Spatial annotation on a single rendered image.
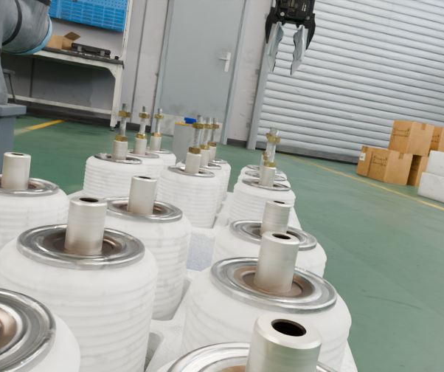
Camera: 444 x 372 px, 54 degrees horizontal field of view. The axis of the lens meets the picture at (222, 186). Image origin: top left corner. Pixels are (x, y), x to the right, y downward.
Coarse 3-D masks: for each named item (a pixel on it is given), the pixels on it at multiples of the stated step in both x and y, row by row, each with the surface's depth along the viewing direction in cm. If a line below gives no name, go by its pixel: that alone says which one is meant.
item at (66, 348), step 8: (56, 320) 18; (56, 328) 17; (64, 328) 18; (56, 336) 17; (64, 336) 17; (72, 336) 18; (56, 344) 16; (64, 344) 17; (72, 344) 17; (56, 352) 16; (64, 352) 16; (72, 352) 17; (48, 360) 15; (56, 360) 16; (64, 360) 16; (72, 360) 16; (32, 368) 15; (40, 368) 15; (48, 368) 15; (56, 368) 15; (64, 368) 16; (72, 368) 16
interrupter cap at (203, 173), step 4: (168, 168) 67; (172, 168) 68; (176, 168) 69; (180, 168) 70; (176, 172) 66; (180, 172) 65; (184, 172) 65; (188, 172) 66; (200, 172) 70; (204, 172) 70; (208, 172) 71; (196, 176) 65; (200, 176) 66; (204, 176) 66; (208, 176) 66; (212, 176) 68
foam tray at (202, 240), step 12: (228, 192) 100; (228, 204) 85; (216, 216) 74; (228, 216) 75; (192, 228) 64; (216, 228) 66; (300, 228) 75; (192, 240) 62; (204, 240) 62; (192, 252) 63; (204, 252) 63; (192, 264) 63; (204, 264) 63
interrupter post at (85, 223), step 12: (72, 204) 26; (84, 204) 26; (96, 204) 26; (72, 216) 26; (84, 216) 26; (96, 216) 26; (72, 228) 26; (84, 228) 26; (96, 228) 26; (72, 240) 26; (84, 240) 26; (96, 240) 26; (84, 252) 26
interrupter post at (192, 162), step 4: (188, 156) 68; (192, 156) 68; (196, 156) 68; (200, 156) 68; (188, 160) 68; (192, 160) 68; (196, 160) 68; (200, 160) 69; (188, 164) 68; (192, 164) 68; (196, 164) 68; (184, 168) 69; (188, 168) 68; (192, 168) 68; (196, 168) 68; (192, 172) 68; (196, 172) 68
